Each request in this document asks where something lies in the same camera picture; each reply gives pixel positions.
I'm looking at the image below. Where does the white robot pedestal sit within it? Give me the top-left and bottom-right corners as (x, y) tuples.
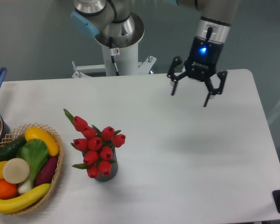
(97, 40), (139, 77)

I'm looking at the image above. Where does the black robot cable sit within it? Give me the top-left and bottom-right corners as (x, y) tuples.
(108, 36), (120, 77)

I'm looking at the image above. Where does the orange fruit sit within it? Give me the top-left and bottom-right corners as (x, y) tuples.
(0, 180), (18, 200)

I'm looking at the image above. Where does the dark green cucumber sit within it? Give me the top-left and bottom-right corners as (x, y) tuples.
(0, 136), (27, 162)

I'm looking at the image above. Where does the dark grey ribbed vase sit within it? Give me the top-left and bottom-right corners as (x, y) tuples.
(95, 150), (118, 182)

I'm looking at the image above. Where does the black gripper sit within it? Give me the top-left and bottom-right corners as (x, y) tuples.
(167, 36), (228, 107)

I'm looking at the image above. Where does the beige round disc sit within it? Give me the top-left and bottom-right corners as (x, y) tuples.
(2, 158), (30, 184)

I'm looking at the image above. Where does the woven wicker basket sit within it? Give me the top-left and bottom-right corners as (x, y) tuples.
(0, 123), (64, 215)

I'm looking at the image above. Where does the red tulip bouquet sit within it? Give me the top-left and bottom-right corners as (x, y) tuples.
(63, 109), (126, 179)

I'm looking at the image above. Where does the yellow banana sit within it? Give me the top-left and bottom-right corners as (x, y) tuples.
(0, 183), (50, 214)

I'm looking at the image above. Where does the purple sweet potato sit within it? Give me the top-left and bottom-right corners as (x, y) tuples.
(35, 156), (58, 186)

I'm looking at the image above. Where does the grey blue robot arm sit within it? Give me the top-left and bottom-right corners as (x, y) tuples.
(70, 0), (239, 98)

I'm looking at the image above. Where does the green bok choy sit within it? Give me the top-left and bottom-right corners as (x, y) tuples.
(16, 139), (49, 195)

